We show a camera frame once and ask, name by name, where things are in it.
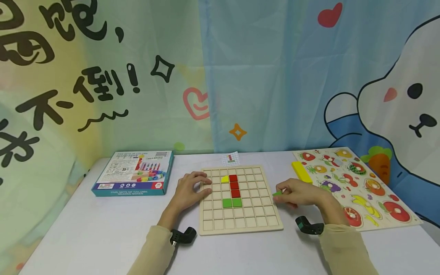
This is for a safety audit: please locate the person's left hand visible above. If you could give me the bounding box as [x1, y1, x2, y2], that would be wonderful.
[171, 171, 213, 215]

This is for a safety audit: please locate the person's right hand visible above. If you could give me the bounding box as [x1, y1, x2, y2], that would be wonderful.
[275, 178, 327, 209]

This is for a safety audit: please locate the person's right forearm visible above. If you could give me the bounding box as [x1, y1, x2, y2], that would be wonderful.
[314, 199, 379, 275]

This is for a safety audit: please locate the person's left forearm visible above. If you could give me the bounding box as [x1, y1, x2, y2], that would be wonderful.
[126, 206, 188, 275]

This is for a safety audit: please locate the yellow rectangular block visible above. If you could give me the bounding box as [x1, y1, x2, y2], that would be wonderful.
[291, 161, 313, 184]

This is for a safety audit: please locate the small pattern card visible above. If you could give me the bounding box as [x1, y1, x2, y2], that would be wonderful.
[222, 152, 240, 167]

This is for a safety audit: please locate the wooden grid board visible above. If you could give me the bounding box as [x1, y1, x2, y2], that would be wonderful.
[199, 165, 284, 236]

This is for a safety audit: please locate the black wrist band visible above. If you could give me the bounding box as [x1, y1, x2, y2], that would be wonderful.
[295, 216, 325, 235]
[170, 227, 197, 246]

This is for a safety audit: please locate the blue toy box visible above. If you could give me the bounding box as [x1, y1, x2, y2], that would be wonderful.
[91, 150, 175, 197]

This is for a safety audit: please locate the wooden fruit puzzle board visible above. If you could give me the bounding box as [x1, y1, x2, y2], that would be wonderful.
[292, 147, 423, 232]

